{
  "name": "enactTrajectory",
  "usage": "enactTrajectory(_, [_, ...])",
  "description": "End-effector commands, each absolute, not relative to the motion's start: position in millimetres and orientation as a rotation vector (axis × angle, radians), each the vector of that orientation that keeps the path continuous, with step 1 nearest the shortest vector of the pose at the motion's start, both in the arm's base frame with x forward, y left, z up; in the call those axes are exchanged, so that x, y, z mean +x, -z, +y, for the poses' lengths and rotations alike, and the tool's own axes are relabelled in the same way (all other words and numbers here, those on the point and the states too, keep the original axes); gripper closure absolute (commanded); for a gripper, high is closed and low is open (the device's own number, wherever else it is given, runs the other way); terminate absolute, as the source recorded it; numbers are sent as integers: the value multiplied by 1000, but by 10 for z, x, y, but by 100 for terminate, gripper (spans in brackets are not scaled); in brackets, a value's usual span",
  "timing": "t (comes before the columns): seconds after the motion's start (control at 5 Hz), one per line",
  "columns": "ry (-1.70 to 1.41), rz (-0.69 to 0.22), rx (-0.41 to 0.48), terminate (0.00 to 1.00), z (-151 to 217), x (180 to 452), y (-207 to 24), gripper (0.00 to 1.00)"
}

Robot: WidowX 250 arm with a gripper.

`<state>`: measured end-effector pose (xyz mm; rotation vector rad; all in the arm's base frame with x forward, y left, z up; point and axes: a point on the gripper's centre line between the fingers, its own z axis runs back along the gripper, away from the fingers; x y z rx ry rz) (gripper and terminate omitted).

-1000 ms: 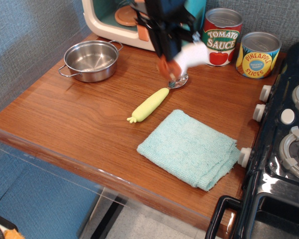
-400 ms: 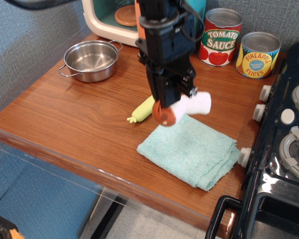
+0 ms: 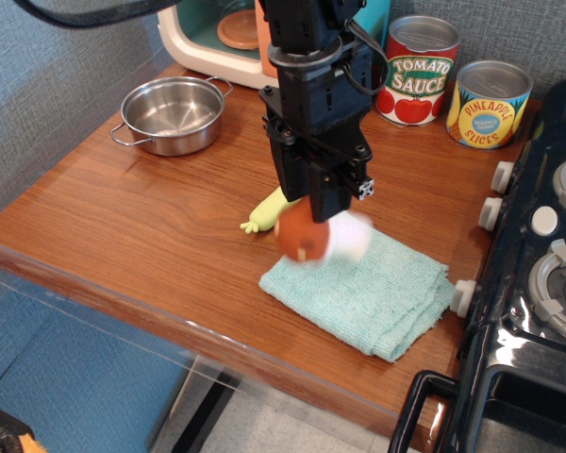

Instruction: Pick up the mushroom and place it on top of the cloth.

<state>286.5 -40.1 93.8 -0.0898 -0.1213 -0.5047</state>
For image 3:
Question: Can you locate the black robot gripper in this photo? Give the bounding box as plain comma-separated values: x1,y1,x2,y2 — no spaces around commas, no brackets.
259,39,374,224

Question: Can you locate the brown plush toy mushroom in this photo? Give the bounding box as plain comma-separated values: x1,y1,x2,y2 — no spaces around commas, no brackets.
275,198,374,262

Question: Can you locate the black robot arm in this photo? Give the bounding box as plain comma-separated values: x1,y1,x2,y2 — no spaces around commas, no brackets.
259,1,386,223

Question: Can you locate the light blue folded cloth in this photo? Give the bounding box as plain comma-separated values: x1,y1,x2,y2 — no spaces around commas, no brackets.
259,231,455,362

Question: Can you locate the small stainless steel pot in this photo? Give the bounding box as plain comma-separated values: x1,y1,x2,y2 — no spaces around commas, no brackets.
110,75,234,157

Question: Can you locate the teal toy microwave oven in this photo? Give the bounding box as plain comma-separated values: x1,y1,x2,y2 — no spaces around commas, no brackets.
158,1,390,94

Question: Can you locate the tomato sauce toy can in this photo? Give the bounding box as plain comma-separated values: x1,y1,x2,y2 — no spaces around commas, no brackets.
375,15,460,126

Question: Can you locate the pineapple slices toy can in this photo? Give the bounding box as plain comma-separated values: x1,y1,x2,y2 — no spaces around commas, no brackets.
446,60,533,150

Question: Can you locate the black toy stove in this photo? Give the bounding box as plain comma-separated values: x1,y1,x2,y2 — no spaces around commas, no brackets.
390,80,566,452

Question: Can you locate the orange plush item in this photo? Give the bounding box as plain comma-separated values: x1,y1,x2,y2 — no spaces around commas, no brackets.
18,434,47,453

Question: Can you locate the spoon with green corn handle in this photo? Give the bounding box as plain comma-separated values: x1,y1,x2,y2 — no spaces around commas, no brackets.
240,187,299,234

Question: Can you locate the black braided cable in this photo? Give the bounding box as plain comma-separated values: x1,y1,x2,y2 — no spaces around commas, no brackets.
11,0,185,28

